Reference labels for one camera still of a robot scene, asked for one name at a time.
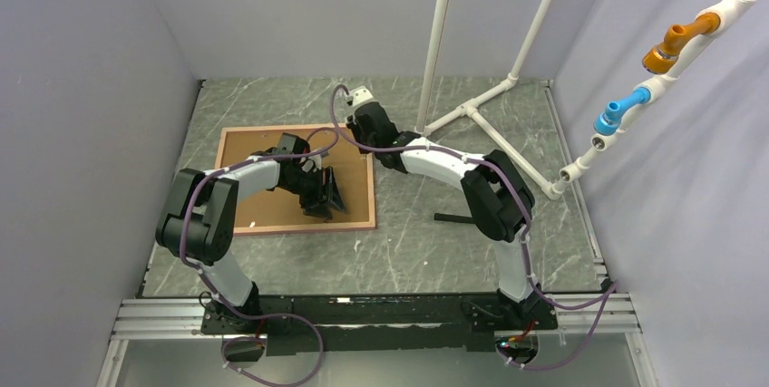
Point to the blue nozzle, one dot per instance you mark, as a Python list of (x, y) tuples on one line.
[(609, 121)]

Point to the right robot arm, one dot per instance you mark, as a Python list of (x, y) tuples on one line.
[(499, 200)]

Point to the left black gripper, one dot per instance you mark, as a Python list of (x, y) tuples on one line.
[(325, 195)]

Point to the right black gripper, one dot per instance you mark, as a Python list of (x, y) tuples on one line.
[(355, 126)]

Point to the pink picture frame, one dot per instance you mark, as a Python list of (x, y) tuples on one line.
[(277, 211)]

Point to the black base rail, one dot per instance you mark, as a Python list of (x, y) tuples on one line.
[(336, 323)]

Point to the orange nozzle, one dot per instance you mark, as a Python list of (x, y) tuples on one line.
[(662, 57)]

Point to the black handled hammer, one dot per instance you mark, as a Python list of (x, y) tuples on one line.
[(451, 218)]

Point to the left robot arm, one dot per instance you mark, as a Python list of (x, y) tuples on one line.
[(197, 221)]

